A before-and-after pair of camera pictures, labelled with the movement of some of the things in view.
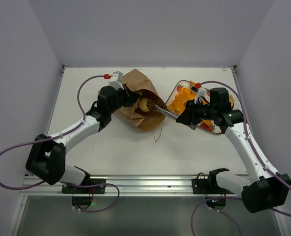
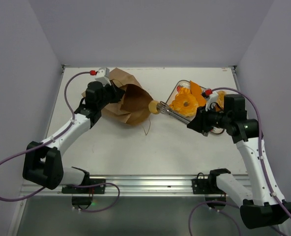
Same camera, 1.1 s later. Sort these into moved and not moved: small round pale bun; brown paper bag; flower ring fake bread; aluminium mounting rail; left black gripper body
Moved: brown paper bag; small round pale bun; left black gripper body
Not moved: aluminium mounting rail; flower ring fake bread
